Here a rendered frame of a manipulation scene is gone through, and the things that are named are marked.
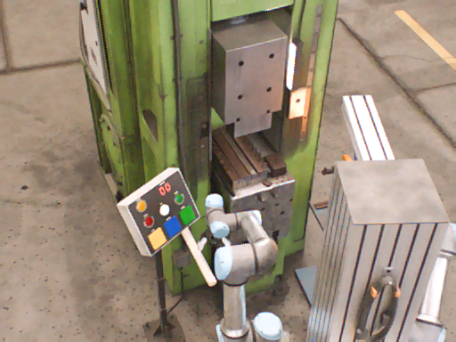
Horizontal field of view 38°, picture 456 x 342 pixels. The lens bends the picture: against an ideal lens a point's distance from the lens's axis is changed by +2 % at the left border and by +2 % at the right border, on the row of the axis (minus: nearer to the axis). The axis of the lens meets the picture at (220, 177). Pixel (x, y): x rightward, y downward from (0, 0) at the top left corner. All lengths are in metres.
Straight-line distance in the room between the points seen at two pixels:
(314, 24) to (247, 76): 0.45
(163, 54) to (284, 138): 0.95
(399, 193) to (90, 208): 3.11
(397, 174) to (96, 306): 2.58
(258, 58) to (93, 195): 2.17
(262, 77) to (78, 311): 1.89
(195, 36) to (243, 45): 0.22
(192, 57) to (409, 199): 1.44
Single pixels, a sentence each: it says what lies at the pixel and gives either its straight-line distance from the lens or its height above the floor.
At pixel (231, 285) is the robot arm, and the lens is 2.41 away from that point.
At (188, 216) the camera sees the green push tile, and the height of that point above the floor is 1.00.
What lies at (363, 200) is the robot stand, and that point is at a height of 2.03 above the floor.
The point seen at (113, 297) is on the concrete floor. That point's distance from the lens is 4.09.
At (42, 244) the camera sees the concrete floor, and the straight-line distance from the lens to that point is 4.47.
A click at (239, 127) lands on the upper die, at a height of 1.33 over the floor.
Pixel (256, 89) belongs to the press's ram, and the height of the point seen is 1.53.
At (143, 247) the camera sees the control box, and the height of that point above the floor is 0.99.
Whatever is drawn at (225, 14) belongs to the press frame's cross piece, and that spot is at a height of 1.85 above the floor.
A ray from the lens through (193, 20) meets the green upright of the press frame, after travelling 2.85.
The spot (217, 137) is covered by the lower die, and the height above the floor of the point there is 0.99.
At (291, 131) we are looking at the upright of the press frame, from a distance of 3.49.
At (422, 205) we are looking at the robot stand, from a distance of 1.80.
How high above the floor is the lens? 3.25
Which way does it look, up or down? 43 degrees down
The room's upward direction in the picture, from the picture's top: 1 degrees clockwise
